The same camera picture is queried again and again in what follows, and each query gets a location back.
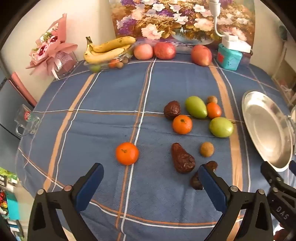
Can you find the wrinkled brown dried date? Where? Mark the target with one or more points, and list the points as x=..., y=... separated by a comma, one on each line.
x=172, y=109
x=196, y=182
x=182, y=158

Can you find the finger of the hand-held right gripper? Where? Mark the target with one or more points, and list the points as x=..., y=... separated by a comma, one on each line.
x=293, y=165
x=271, y=173

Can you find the small green fruit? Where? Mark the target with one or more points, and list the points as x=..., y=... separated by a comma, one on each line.
x=95, y=68

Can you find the clear glass mug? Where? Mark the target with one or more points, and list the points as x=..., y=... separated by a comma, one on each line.
x=29, y=120

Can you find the white switch adapter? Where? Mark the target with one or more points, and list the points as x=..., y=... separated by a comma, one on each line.
x=231, y=37

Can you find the teal plastic box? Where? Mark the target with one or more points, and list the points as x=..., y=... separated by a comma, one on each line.
x=230, y=60

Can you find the large tangerine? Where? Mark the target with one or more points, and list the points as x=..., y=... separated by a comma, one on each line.
x=182, y=124
x=127, y=153

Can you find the small tangerine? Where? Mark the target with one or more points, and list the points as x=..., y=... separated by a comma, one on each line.
x=214, y=110
x=113, y=63

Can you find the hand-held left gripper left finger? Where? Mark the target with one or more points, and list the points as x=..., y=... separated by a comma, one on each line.
x=90, y=185

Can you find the pear-shaped green fruit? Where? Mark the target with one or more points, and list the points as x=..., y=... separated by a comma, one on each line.
x=196, y=107

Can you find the round green fruit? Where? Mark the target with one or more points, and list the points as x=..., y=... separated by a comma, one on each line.
x=221, y=127

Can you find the dark cabinet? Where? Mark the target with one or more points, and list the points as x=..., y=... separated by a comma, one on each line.
x=11, y=104

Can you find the white wooden furniture frame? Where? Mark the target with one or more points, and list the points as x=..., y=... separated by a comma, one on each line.
x=285, y=62

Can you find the clear glass bowl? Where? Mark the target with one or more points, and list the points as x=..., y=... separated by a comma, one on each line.
x=104, y=66

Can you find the round metal plate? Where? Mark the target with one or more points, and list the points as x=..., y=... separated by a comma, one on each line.
x=263, y=129

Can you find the white flat box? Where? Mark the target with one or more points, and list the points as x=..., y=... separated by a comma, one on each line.
x=240, y=47

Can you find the floral painting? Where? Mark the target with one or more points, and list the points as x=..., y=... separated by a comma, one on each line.
x=161, y=20

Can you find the pink flower bouquet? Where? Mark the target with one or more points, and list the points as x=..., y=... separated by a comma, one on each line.
x=49, y=48

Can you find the blue plaid tablecloth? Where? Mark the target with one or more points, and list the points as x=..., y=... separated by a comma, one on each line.
x=104, y=111

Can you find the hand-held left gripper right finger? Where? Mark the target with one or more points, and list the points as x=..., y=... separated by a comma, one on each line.
x=211, y=187

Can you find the brown longan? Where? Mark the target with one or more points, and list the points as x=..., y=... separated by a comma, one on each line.
x=207, y=149
x=125, y=60
x=211, y=99
x=120, y=65

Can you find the red apple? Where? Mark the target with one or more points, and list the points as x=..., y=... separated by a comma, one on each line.
x=201, y=55
x=165, y=50
x=143, y=51

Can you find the yellow banana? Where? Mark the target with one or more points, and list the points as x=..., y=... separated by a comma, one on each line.
x=113, y=44
x=106, y=56

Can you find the white gooseneck lamp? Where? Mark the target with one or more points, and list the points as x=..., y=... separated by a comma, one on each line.
x=214, y=9

